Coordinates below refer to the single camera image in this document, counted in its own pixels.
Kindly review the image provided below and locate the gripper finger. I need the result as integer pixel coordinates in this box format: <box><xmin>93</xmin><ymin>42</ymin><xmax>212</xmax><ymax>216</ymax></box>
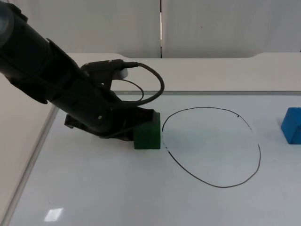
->
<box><xmin>136</xmin><ymin>107</ymin><xmax>161</xmax><ymax>129</ymax></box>
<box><xmin>110</xmin><ymin>128</ymin><xmax>135</xmax><ymax>143</ymax></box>

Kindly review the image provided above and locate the green cube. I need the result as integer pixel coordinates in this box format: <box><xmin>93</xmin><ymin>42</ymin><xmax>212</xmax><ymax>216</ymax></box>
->
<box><xmin>133</xmin><ymin>112</ymin><xmax>162</xmax><ymax>151</ymax></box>

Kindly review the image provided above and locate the grey-framed whiteboard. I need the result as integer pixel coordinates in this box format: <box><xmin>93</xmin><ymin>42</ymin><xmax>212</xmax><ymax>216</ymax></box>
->
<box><xmin>0</xmin><ymin>90</ymin><xmax>301</xmax><ymax>226</ymax></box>

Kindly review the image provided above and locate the blue cube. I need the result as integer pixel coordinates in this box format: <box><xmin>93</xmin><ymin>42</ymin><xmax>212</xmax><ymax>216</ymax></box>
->
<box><xmin>280</xmin><ymin>107</ymin><xmax>301</xmax><ymax>145</ymax></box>

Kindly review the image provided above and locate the thin black cable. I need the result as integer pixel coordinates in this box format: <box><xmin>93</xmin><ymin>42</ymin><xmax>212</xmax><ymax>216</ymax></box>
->
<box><xmin>115</xmin><ymin>78</ymin><xmax>145</xmax><ymax>102</ymax></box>

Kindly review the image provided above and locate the thick black cable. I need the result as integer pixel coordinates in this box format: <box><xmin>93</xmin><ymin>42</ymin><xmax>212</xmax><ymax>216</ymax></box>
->
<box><xmin>119</xmin><ymin>61</ymin><xmax>165</xmax><ymax>106</ymax></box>

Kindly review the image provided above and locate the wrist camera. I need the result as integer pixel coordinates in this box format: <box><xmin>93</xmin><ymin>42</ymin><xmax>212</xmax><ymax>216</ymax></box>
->
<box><xmin>81</xmin><ymin>59</ymin><xmax>129</xmax><ymax>80</ymax></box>

